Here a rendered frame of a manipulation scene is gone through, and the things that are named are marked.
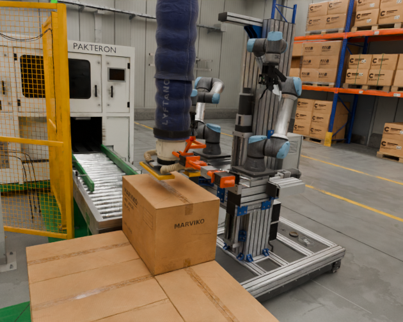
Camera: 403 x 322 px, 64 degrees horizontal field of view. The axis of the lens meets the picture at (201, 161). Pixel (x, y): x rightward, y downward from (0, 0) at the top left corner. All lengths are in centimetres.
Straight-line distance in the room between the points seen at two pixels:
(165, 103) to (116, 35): 982
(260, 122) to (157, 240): 112
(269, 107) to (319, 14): 802
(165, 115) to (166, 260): 81
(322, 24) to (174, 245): 895
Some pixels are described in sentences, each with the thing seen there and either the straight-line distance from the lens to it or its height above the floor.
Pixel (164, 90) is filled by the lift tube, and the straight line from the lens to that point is 182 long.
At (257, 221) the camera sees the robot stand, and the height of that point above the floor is 55.
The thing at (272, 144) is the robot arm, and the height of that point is 123.
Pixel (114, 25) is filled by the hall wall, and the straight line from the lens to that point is 1161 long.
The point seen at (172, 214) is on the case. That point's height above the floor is 90.
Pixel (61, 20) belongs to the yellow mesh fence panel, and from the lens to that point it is 290.
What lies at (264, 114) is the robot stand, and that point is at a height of 140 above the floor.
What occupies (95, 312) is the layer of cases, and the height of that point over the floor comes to 54.
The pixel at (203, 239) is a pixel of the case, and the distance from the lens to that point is 194.
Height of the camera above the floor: 162
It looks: 14 degrees down
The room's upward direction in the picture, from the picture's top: 4 degrees clockwise
